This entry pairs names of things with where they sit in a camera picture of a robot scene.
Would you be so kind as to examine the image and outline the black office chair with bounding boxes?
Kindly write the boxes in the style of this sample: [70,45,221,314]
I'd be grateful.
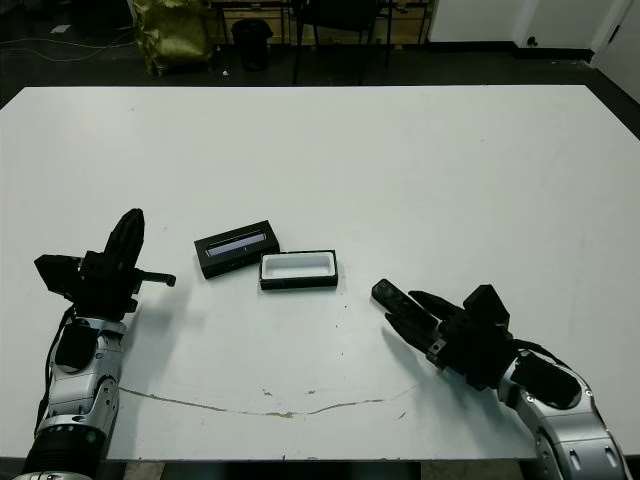
[292,0,394,84]

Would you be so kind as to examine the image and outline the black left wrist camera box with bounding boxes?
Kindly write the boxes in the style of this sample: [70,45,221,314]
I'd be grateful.
[33,254,84,301]

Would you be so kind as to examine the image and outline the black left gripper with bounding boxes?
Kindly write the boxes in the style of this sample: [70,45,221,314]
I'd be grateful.
[64,208,177,321]

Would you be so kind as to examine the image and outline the black trash bin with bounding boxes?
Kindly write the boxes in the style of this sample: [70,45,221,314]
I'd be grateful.
[230,18,274,71]

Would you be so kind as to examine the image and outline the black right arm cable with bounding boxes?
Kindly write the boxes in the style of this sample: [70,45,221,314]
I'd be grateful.
[509,338,571,371]

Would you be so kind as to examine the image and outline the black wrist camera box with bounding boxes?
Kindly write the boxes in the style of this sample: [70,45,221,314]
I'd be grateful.
[33,254,84,301]
[462,284,511,329]

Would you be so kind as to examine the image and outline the white floor cable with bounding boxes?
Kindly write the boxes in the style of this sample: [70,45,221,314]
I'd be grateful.
[0,28,139,64]

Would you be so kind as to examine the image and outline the slim black camera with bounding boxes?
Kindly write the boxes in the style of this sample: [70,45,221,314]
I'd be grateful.
[370,278,436,331]

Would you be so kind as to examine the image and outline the black box lid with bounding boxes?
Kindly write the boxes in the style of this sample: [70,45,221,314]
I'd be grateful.
[193,217,281,280]

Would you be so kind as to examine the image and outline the white door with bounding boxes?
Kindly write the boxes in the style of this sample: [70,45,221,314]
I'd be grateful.
[589,0,640,106]

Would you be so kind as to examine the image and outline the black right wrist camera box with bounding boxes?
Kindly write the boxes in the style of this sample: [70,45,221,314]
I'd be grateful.
[462,284,511,329]

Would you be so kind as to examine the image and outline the yellow-green plastic bag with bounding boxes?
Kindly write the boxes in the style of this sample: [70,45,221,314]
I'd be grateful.
[132,0,214,76]

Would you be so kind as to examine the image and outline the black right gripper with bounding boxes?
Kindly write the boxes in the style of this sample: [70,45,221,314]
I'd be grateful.
[382,289,514,391]

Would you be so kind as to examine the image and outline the black box base white insert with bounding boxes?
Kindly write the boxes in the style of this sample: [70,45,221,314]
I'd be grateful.
[258,248,339,292]

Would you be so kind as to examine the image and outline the wooden crate green straps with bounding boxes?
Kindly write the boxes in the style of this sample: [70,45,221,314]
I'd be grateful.
[302,12,432,47]
[269,0,295,45]

